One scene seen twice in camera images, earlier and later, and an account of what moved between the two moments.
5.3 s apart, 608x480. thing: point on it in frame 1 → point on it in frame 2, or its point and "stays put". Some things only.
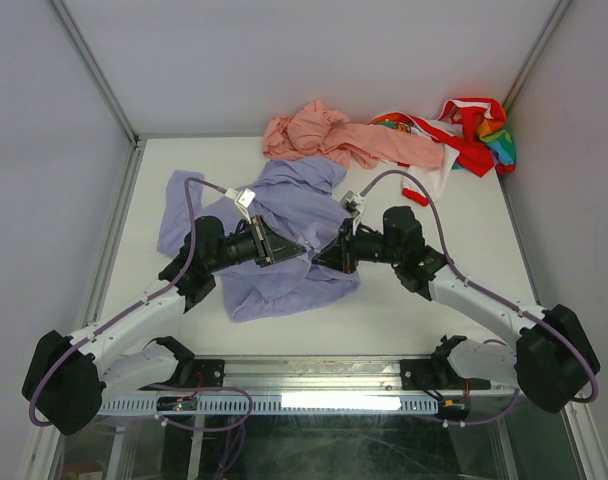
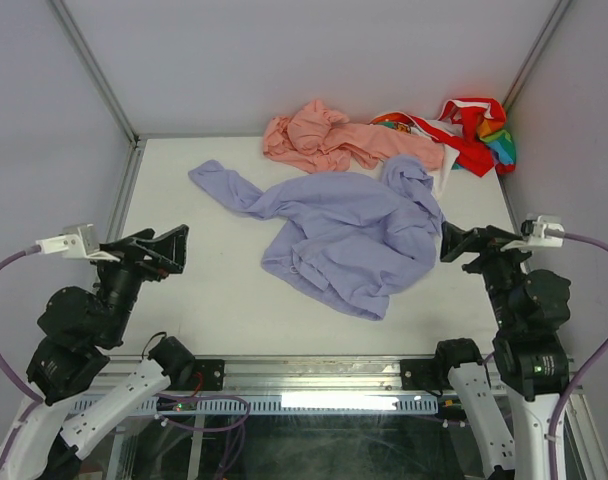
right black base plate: x=424 y=374 stays put
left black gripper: x=270 y=246 → x=169 y=252
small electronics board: x=177 y=403 stays put
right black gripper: x=340 y=254 → x=455 y=239
